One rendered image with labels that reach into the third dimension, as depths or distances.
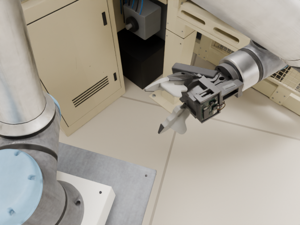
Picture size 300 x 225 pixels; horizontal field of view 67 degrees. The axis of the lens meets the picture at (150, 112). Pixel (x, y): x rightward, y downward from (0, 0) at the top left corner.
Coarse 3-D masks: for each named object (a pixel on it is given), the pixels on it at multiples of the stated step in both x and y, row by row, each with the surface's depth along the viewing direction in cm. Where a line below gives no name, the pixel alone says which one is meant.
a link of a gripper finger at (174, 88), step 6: (162, 78) 46; (168, 78) 46; (150, 84) 45; (156, 84) 45; (162, 84) 45; (168, 84) 46; (174, 84) 47; (180, 84) 48; (144, 90) 45; (150, 90) 45; (156, 90) 46; (162, 90) 47; (168, 90) 44; (174, 90) 45; (180, 90) 46; (186, 90) 47; (180, 96) 44
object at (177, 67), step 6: (174, 66) 56; (180, 66) 56; (186, 66) 55; (192, 66) 55; (174, 72) 57; (192, 72) 54; (198, 72) 53; (204, 72) 52; (210, 72) 52; (216, 72) 52; (210, 78) 52
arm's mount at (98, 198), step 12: (72, 180) 72; (84, 180) 71; (84, 192) 69; (96, 192) 69; (108, 192) 69; (84, 204) 67; (96, 204) 67; (108, 204) 72; (84, 216) 65; (96, 216) 65
